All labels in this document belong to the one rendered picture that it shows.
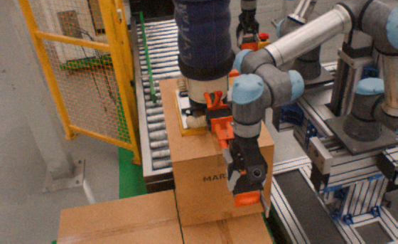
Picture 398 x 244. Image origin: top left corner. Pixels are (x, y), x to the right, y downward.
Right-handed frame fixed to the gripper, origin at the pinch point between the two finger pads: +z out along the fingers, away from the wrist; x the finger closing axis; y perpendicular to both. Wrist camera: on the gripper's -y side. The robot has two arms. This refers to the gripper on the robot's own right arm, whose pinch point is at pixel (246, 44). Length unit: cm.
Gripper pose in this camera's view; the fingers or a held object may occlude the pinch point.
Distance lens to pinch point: 186.0
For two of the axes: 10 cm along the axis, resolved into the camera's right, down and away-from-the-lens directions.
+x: 9.8, -1.6, 0.9
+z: 0.7, 7.9, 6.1
